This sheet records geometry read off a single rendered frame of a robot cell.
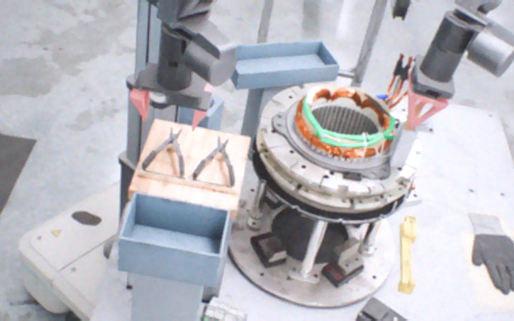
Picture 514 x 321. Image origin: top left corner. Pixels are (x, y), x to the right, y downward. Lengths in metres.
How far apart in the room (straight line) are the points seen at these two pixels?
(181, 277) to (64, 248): 1.03
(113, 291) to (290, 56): 0.68
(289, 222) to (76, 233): 0.84
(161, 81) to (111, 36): 2.42
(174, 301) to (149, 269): 0.11
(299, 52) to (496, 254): 0.65
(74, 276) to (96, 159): 0.82
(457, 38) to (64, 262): 1.38
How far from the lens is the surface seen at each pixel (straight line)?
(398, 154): 1.28
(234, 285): 1.44
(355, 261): 1.46
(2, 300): 2.39
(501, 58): 1.12
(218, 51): 0.99
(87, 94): 3.12
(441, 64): 1.17
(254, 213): 1.51
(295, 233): 1.55
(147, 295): 1.25
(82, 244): 2.16
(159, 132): 1.31
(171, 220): 1.22
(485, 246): 1.68
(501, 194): 1.86
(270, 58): 1.63
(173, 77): 1.08
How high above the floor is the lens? 1.92
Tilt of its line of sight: 42 degrees down
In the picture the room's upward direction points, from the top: 12 degrees clockwise
